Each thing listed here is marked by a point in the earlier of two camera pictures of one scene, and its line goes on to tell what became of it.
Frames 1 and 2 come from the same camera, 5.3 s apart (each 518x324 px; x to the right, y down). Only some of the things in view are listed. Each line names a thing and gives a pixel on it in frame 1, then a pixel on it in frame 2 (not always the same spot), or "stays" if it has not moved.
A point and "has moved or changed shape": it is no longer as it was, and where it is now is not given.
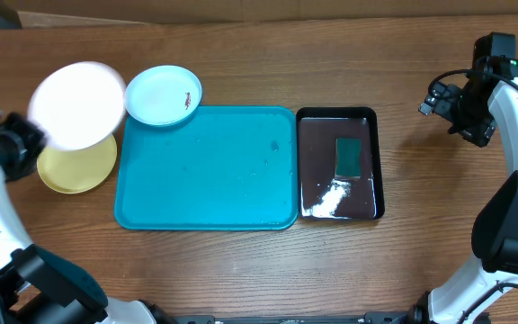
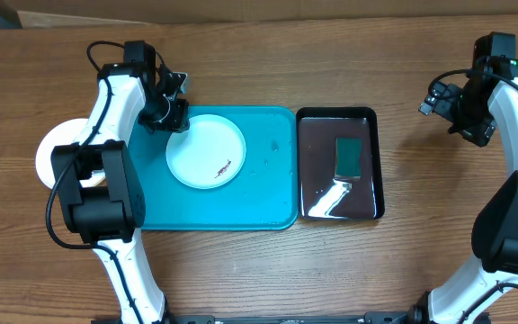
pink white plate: x=78 y=104 to x=63 y=135
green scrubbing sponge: x=348 y=157 stays
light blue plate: x=163 y=95 has moved or changed shape
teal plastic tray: x=226 y=168 stays
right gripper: x=448 y=100 stays
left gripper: x=36 y=139 to x=179 y=122
